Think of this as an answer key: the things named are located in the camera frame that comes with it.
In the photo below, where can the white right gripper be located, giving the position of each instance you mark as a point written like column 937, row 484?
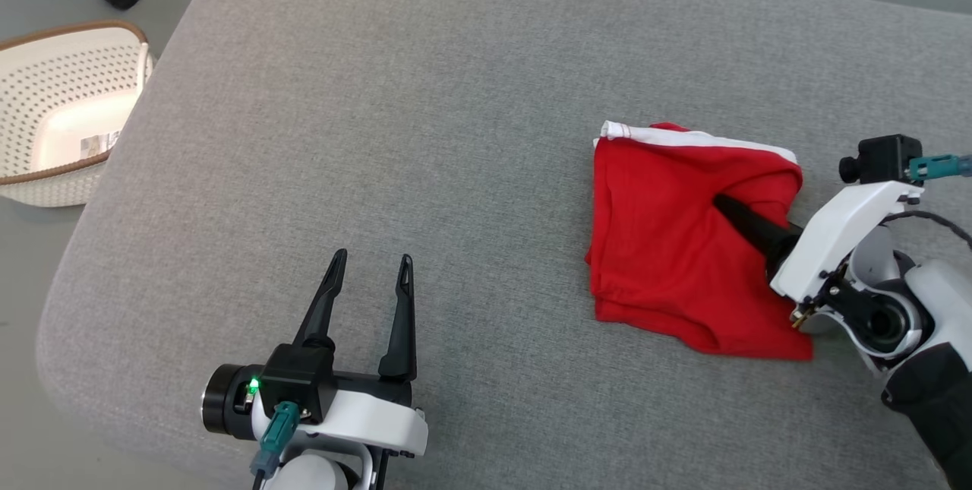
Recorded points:
column 835, row 247

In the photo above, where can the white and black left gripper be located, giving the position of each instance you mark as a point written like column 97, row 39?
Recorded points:
column 372, row 418

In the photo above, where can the red shorts with white stripe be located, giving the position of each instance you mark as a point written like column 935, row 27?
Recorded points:
column 661, row 247

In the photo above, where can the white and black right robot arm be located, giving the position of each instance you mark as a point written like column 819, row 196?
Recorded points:
column 934, row 300

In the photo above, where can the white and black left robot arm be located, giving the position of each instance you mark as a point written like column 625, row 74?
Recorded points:
column 311, row 475

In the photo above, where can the paper label in basket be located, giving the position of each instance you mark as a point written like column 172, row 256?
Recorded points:
column 100, row 144

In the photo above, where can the cream perforated laundry basket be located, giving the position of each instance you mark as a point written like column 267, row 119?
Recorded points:
column 61, row 72

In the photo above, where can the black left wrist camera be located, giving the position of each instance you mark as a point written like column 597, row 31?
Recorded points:
column 300, row 380

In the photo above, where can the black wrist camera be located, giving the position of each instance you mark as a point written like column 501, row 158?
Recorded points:
column 881, row 159
column 300, row 380

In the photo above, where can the teal left camera connector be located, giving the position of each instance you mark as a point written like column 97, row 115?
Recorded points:
column 277, row 429

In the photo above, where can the teal camera connector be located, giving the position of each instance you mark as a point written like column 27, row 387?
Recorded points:
column 938, row 166
column 277, row 429

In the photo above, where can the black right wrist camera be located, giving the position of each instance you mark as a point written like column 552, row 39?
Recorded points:
column 881, row 159

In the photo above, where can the teal right camera connector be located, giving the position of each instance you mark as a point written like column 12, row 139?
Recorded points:
column 938, row 166

